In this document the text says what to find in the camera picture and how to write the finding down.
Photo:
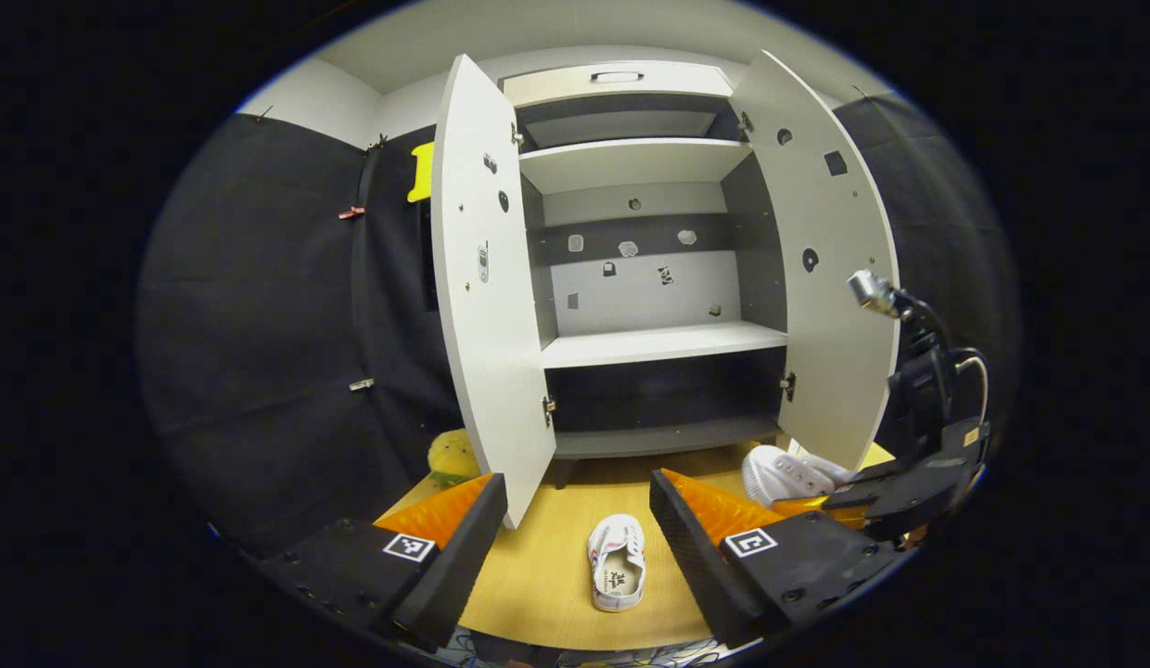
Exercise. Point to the white shoe cabinet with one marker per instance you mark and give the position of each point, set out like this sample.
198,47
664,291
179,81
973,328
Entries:
649,343

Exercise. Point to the white cabinet shelf board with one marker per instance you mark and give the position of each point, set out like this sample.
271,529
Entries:
658,343
631,162

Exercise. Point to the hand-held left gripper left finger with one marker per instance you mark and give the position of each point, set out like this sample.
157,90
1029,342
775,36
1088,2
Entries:
459,566

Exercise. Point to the yellow plush toy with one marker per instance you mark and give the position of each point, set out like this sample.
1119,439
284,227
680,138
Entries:
453,455

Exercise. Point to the white shoe cabinet door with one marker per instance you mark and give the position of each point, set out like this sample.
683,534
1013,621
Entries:
491,371
835,371

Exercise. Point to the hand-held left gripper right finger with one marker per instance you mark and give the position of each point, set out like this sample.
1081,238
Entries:
696,575

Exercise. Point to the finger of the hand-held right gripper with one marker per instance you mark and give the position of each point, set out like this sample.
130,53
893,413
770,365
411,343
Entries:
918,473
918,515

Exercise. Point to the white cabinet drawer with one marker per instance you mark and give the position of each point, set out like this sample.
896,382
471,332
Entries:
547,85

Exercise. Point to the white canvas shoe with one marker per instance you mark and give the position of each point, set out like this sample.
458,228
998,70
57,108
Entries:
617,566
788,475

